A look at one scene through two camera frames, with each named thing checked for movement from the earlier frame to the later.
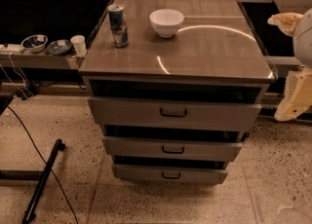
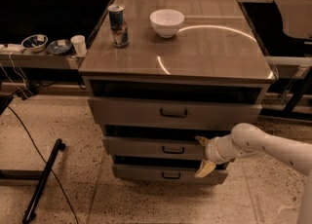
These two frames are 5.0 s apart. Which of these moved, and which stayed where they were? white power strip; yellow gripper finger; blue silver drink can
Moved: yellow gripper finger
Stayed: blue silver drink can; white power strip
